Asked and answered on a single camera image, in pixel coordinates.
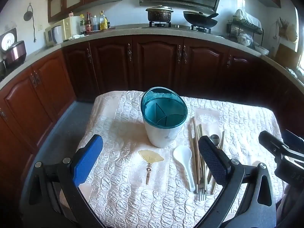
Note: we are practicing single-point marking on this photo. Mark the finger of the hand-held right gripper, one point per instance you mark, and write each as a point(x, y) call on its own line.
point(270, 141)
point(294, 136)

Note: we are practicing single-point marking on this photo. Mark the teal and white utensil holder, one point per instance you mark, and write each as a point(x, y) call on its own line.
point(163, 118)

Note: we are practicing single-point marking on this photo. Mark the gas stove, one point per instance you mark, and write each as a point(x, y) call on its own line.
point(163, 25)

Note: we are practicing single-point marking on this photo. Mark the white cloth on rack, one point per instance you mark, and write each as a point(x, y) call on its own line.
point(248, 17)

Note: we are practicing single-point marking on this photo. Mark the bundle of wooden chopsticks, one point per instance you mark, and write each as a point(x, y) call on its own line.
point(221, 142)

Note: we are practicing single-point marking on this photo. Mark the dark round wall hanging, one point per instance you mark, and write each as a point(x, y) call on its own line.
point(28, 15)

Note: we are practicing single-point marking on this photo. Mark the metal fork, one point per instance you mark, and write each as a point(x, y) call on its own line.
point(202, 194)

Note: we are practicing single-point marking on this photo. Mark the white bowl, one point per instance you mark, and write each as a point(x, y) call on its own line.
point(262, 50)

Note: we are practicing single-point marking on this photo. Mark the cream microwave oven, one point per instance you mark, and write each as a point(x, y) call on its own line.
point(57, 34)

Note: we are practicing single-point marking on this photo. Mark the stone kitchen countertop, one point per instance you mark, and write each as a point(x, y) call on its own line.
point(118, 32)

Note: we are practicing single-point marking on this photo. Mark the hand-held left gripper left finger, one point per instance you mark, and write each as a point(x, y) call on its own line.
point(87, 161)

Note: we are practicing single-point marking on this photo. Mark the white quilted tablecloth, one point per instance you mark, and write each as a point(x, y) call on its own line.
point(133, 194)

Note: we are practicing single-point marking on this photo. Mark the black dish rack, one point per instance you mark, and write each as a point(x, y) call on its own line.
point(244, 32)

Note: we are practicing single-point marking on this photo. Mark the white ceramic spoon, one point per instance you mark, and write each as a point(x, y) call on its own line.
point(184, 161)

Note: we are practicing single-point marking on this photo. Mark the dark green bottle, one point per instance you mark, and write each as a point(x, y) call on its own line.
point(83, 27)

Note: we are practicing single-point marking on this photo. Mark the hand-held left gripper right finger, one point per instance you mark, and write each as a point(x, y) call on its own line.
point(212, 161)

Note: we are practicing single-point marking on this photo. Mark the wooden cutting board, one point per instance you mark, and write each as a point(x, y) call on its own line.
point(287, 55)

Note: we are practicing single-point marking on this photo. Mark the small dark bottle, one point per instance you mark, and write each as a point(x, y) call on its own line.
point(108, 25)

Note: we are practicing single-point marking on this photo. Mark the black wok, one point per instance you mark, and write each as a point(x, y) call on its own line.
point(199, 20)

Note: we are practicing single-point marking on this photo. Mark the white container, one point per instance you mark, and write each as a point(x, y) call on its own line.
point(75, 26)

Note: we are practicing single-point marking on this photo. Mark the maroon rice cooker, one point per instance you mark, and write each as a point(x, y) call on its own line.
point(15, 53)

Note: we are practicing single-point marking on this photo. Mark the clear plastic bottle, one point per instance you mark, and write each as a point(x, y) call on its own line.
point(95, 25)

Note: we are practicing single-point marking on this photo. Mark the dark cooking pot with lid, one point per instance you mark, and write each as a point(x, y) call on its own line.
point(159, 14)

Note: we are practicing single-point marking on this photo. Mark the red label sauce bottle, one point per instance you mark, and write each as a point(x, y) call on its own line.
point(89, 25)

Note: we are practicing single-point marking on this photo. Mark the round dial kitchen scale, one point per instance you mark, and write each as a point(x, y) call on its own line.
point(8, 40)

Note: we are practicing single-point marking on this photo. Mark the white rag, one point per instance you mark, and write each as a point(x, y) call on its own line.
point(76, 36)

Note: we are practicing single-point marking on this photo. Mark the yellow oil bottle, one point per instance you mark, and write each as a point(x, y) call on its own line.
point(102, 22)

